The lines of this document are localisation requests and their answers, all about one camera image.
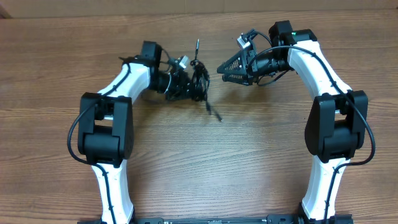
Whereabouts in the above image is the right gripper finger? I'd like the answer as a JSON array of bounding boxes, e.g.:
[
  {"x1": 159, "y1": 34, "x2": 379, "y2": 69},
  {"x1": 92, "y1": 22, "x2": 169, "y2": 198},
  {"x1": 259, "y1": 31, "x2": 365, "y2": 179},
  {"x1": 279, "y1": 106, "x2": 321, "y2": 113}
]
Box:
[
  {"x1": 222, "y1": 74, "x2": 252, "y2": 86},
  {"x1": 216, "y1": 50, "x2": 248, "y2": 74}
]

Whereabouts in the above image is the black glossy USB cable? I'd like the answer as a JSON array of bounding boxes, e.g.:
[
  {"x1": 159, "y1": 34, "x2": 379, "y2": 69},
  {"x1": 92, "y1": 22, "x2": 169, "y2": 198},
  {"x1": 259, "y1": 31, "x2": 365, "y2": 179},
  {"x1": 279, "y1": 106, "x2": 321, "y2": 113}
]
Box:
[{"x1": 189, "y1": 60, "x2": 223, "y2": 123}]

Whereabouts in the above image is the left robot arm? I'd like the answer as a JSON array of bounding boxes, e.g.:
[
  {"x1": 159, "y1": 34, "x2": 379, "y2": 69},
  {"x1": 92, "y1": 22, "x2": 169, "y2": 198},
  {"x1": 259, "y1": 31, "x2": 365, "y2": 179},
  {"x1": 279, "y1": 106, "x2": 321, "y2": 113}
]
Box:
[{"x1": 73, "y1": 41, "x2": 190, "y2": 223}]

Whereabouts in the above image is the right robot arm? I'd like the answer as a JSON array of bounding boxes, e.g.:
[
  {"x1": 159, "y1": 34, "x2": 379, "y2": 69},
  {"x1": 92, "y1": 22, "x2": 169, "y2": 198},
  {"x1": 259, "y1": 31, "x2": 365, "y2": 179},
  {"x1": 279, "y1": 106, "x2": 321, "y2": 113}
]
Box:
[{"x1": 217, "y1": 21, "x2": 369, "y2": 223}]

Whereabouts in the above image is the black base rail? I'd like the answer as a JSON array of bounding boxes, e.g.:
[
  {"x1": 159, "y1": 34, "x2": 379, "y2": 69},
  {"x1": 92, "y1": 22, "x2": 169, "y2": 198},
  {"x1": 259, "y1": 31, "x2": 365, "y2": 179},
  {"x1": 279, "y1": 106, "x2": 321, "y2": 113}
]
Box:
[{"x1": 77, "y1": 213, "x2": 354, "y2": 224}]

